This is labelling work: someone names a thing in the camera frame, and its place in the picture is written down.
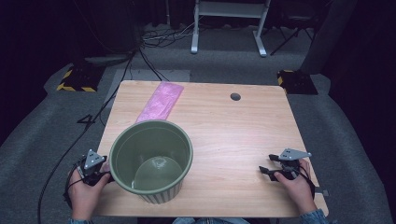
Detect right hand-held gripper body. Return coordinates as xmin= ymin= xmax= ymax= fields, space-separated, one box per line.
xmin=277 ymin=147 xmax=313 ymax=182

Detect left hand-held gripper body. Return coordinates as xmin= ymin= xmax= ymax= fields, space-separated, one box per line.
xmin=76 ymin=148 xmax=109 ymax=187

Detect green ribbed trash bin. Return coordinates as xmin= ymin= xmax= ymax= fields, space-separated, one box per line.
xmin=108 ymin=119 xmax=194 ymax=205

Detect pink plastic bag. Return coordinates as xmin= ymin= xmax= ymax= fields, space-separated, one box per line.
xmin=135 ymin=81 xmax=185 ymax=124

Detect person's left hand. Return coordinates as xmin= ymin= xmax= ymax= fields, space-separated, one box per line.
xmin=67 ymin=162 xmax=113 ymax=220

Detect person's right hand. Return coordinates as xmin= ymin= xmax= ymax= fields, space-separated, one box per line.
xmin=273 ymin=158 xmax=318 ymax=217

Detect black yellow striped stand base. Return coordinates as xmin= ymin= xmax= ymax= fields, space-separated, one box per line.
xmin=276 ymin=69 xmax=319 ymax=96
xmin=56 ymin=63 xmax=106 ymax=93

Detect person's legs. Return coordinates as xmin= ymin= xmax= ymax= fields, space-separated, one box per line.
xmin=172 ymin=217 xmax=250 ymax=224

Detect grey floor plate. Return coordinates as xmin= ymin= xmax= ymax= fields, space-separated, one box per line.
xmin=104 ymin=68 xmax=191 ymax=109

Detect black tripod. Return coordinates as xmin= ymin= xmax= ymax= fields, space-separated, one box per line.
xmin=269 ymin=17 xmax=316 ymax=57

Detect grey padded column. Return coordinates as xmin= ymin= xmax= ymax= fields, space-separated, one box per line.
xmin=299 ymin=0 xmax=360 ymax=76

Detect left hand-held gripper cable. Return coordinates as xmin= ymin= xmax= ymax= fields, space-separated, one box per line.
xmin=63 ymin=161 xmax=86 ymax=207

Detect hand-held gripper cable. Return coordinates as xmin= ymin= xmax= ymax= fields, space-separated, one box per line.
xmin=63 ymin=161 xmax=86 ymax=207
xmin=294 ymin=161 xmax=318 ymax=200

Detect right hand-held gripper cable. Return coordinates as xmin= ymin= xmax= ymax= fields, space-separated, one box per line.
xmin=294 ymin=161 xmax=318 ymax=200

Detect long black floor cable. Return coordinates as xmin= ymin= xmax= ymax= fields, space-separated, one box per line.
xmin=36 ymin=50 xmax=138 ymax=224

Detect bundle of floor cables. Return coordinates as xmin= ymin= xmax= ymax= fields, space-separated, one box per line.
xmin=141 ymin=21 xmax=201 ymax=49

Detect white metal desk frame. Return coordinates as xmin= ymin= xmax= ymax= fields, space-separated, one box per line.
xmin=190 ymin=0 xmax=272 ymax=58

